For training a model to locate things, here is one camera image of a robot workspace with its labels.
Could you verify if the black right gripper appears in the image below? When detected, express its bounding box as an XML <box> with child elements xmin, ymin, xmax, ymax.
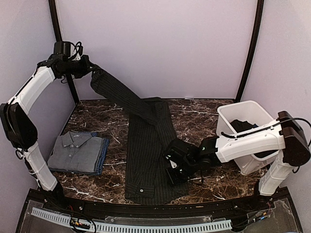
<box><xmin>164</xmin><ymin>159</ymin><xmax>198</xmax><ymax>187</ymax></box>

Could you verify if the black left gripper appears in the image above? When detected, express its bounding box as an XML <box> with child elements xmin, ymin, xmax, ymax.
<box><xmin>62</xmin><ymin>54</ymin><xmax>97</xmax><ymax>78</ymax></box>

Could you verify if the black pinstriped long sleeve shirt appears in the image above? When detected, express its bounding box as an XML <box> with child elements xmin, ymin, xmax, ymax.
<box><xmin>90</xmin><ymin>65</ymin><xmax>189</xmax><ymax>205</ymax></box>

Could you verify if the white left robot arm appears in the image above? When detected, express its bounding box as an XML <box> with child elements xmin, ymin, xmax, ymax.
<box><xmin>0</xmin><ymin>54</ymin><xmax>91</xmax><ymax>191</ymax></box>

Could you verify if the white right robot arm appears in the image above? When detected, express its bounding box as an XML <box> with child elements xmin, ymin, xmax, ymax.
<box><xmin>163</xmin><ymin>111</ymin><xmax>311</xmax><ymax>211</ymax></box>

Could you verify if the black shirt in bin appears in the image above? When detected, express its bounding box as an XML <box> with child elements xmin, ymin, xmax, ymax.
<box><xmin>230</xmin><ymin>119</ymin><xmax>258</xmax><ymax>133</ymax></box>

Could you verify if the white plastic bin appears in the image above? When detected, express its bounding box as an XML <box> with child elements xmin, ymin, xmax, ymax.
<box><xmin>216</xmin><ymin>100</ymin><xmax>278</xmax><ymax>175</ymax></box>

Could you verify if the folded grey button shirt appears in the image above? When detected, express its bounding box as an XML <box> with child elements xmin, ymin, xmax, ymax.
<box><xmin>48</xmin><ymin>131</ymin><xmax>105</xmax><ymax>173</ymax></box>

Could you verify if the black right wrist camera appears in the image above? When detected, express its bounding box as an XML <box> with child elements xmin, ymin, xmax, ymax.
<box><xmin>162</xmin><ymin>138</ymin><xmax>197</xmax><ymax>166</ymax></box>

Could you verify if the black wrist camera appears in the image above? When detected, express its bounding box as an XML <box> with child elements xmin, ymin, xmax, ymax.
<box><xmin>53</xmin><ymin>41</ymin><xmax>83</xmax><ymax>60</ymax></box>
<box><xmin>162</xmin><ymin>138</ymin><xmax>197</xmax><ymax>166</ymax></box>

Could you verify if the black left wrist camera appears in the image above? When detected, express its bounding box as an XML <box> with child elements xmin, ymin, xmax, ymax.
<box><xmin>53</xmin><ymin>41</ymin><xmax>83</xmax><ymax>60</ymax></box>

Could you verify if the left black frame post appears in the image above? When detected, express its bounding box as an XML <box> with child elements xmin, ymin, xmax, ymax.
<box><xmin>48</xmin><ymin>0</ymin><xmax>80</xmax><ymax>104</ymax></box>

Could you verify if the black front rail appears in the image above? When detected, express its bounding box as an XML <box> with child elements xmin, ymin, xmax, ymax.
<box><xmin>22</xmin><ymin>187</ymin><xmax>295</xmax><ymax>219</ymax></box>

